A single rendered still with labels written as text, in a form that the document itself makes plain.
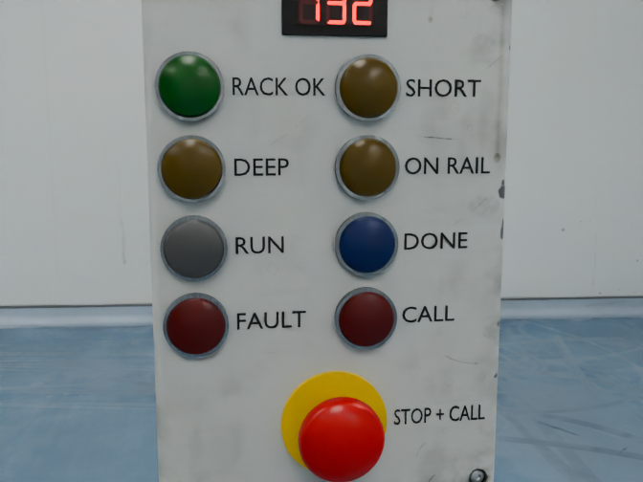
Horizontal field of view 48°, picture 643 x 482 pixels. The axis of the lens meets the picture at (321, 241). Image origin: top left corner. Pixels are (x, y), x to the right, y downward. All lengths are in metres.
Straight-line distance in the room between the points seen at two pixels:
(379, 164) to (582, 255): 3.79
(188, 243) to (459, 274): 0.13
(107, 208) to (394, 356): 3.50
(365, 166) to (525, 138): 3.61
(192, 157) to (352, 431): 0.14
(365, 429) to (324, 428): 0.02
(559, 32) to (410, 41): 3.68
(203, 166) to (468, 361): 0.16
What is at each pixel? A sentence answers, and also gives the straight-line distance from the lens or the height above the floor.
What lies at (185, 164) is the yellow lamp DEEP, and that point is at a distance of 0.32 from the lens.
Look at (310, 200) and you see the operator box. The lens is 0.34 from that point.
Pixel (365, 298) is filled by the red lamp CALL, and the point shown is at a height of 0.91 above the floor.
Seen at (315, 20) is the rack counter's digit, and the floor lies 1.04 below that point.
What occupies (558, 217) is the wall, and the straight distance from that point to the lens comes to 4.03.
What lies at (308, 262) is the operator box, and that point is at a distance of 0.34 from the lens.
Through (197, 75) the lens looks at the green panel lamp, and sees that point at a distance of 0.32.
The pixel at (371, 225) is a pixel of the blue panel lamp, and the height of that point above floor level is 0.95.
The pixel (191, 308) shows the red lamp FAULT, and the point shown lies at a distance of 0.33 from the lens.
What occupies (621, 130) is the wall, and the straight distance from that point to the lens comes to 4.13.
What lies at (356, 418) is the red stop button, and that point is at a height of 0.87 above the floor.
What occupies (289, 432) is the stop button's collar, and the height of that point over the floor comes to 0.85.
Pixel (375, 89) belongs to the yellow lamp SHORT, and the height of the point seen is 1.01.
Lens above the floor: 0.99
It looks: 9 degrees down
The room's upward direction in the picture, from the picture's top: straight up
